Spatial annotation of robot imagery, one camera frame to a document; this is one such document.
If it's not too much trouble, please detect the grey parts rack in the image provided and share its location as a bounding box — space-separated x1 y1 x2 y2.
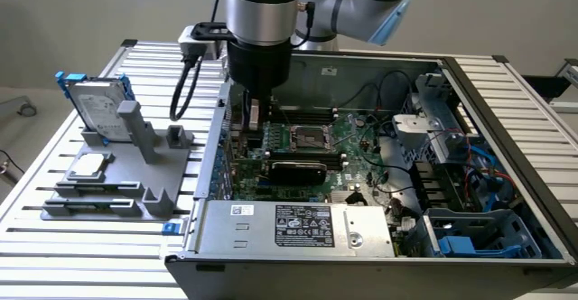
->
39 102 196 223

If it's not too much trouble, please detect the black open PC case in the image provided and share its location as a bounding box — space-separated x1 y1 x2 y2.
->
163 49 578 300

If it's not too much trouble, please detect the silver metal drive cage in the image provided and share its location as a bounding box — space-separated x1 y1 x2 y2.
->
391 72 481 165

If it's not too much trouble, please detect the black wire over motherboard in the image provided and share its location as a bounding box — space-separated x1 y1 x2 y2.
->
359 153 418 193

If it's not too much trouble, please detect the grey disk bay cage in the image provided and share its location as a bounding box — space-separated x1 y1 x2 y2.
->
422 207 544 259

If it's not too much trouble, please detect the blue data wire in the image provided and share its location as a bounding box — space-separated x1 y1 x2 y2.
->
463 143 501 213

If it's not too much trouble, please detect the green motherboard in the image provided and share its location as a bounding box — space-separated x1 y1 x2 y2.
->
224 103 410 257

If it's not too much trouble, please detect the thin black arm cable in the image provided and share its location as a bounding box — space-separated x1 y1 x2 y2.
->
208 0 319 49

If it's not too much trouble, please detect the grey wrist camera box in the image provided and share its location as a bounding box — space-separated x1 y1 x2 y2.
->
178 22 230 61

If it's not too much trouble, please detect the black RAM slots bank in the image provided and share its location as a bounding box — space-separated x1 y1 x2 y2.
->
267 150 350 171
270 104 341 124

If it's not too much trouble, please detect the long black looped wire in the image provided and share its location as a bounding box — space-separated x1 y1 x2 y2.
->
341 70 414 112

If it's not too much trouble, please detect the red wire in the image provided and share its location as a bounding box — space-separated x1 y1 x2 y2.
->
465 146 517 192

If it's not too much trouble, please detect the silver CPU chip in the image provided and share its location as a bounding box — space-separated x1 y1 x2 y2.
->
74 153 108 176

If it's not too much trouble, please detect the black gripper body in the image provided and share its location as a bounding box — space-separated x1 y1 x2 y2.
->
226 40 294 98

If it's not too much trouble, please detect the CPU socket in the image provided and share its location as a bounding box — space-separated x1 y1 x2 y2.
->
290 123 337 152

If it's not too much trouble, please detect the hard disk with blue carrier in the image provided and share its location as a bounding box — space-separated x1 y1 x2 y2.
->
55 71 134 146

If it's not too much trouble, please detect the white aluminium frame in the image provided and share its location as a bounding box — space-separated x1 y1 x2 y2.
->
518 57 578 113

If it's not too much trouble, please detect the blue disk carrier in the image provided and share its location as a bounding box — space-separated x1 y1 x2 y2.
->
435 235 521 258

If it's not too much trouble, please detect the black graphics card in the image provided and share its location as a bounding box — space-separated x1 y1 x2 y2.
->
270 160 330 187

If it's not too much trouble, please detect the silver power supply unit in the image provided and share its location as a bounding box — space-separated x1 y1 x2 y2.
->
194 200 398 259

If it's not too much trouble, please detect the silver chipset heatsink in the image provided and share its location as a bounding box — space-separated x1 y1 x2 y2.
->
331 190 361 207

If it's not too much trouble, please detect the thick black camera cable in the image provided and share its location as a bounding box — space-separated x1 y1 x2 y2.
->
170 53 206 123

